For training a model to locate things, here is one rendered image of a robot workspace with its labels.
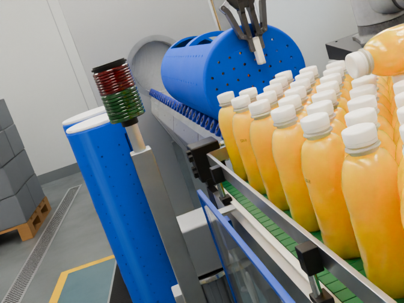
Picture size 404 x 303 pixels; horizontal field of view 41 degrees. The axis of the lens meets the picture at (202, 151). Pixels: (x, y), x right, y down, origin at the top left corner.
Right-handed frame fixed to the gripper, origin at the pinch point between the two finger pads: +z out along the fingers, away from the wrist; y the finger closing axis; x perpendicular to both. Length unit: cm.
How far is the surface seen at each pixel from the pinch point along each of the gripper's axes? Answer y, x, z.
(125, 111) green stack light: -38, -44, -1
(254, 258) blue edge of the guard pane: -29, -66, 21
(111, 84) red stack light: -39, -44, -6
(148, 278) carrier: -50, 77, 80
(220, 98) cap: -16.2, -15.8, 6.2
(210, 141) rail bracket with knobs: -20.6, -9.6, 15.9
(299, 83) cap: -4.6, -35.2, 5.6
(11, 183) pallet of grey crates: -141, 335, 65
